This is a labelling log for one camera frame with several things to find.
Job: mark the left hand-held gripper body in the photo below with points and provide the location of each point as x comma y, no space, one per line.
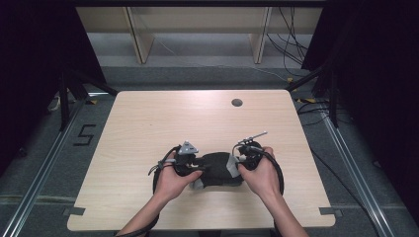
185,161

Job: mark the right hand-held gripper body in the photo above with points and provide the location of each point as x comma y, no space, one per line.
252,158

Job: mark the dark sock with white mark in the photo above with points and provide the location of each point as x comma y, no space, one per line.
197,184

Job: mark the dark sock with grey toe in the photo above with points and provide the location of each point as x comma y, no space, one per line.
217,168

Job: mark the person's right hand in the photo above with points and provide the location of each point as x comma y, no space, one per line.
265,181

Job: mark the person's left hand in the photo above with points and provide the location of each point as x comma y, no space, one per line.
169,184

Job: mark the grey tape strip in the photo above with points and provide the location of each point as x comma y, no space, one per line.
74,211
330,211

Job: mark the black metal stand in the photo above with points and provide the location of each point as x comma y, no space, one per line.
64,105
333,105

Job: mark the beige wooden desk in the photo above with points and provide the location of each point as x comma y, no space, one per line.
197,19

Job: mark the black curtain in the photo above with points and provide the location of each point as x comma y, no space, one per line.
378,82
29,65

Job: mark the aluminium floor rail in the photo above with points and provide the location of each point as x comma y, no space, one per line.
42,177
359,177

